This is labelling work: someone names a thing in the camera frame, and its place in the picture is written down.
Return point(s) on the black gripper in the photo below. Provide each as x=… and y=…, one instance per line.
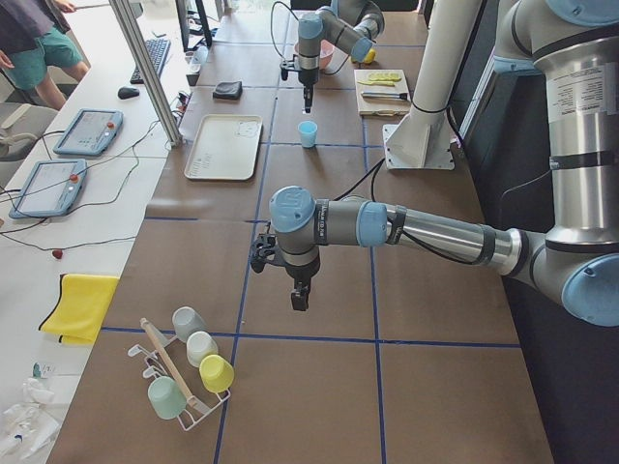
x=308, y=77
x=301, y=272

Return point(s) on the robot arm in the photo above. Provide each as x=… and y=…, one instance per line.
x=548, y=185
x=350, y=26

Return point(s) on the light blue plastic cup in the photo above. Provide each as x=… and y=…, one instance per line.
x=307, y=133

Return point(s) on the pink bowl of ice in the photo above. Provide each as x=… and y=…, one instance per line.
x=328, y=53

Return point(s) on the white cup on rack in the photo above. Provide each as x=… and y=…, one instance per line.
x=199, y=345

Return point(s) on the yellow cup on rack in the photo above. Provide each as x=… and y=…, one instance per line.
x=216, y=373

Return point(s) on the grey cup on rack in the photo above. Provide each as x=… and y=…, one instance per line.
x=186, y=321

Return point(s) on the mint green cup on rack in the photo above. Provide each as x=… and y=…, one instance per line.
x=166, y=398

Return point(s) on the lower whole lemon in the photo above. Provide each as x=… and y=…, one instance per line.
x=370, y=57

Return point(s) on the wooden cutting board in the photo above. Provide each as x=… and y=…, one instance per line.
x=367, y=107

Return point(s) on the folded grey cloth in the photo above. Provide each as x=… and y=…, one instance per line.
x=228, y=90

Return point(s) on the yellow plastic knife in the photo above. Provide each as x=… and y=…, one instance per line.
x=381, y=83

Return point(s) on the cream bear serving tray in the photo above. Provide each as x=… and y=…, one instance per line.
x=225, y=148

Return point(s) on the black keyboard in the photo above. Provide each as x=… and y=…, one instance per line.
x=157, y=49

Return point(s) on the black computer mouse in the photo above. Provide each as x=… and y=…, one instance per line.
x=127, y=92

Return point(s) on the yellow cloth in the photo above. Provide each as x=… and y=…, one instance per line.
x=82, y=304

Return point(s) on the far blue teach pendant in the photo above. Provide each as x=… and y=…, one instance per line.
x=90, y=132

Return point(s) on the blue teach pendant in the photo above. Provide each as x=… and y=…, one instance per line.
x=50, y=190
x=90, y=132

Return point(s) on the near blue teach pendant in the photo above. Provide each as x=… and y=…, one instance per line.
x=50, y=190

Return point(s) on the person in green shorts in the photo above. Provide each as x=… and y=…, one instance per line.
x=33, y=38

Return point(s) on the crumpled white paper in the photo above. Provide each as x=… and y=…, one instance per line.
x=28, y=426

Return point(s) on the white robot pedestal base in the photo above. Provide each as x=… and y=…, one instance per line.
x=422, y=139

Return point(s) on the white wire cup rack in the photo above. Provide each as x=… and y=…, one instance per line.
x=158, y=363

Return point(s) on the aluminium frame post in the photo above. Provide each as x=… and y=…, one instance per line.
x=135, y=41

